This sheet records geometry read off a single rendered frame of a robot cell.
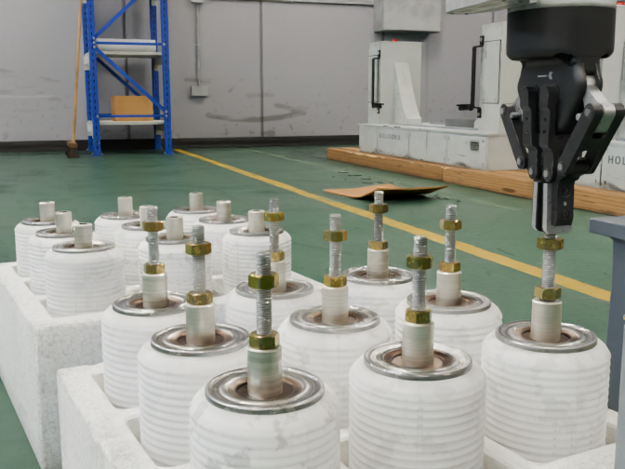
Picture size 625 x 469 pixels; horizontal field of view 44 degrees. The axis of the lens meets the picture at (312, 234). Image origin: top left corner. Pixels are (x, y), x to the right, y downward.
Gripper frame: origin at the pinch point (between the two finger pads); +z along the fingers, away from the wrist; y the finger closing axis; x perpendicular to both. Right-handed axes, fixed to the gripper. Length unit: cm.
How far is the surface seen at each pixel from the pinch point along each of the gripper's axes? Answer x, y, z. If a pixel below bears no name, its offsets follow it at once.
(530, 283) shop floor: -65, 109, 35
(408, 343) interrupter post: 12.7, -3.0, 8.6
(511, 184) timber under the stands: -148, 263, 29
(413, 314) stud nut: 12.4, -3.0, 6.6
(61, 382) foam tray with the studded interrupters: 36.9, 21.2, 17.4
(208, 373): 25.9, 1.8, 11.0
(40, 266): 41, 56, 13
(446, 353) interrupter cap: 9.4, -2.0, 9.9
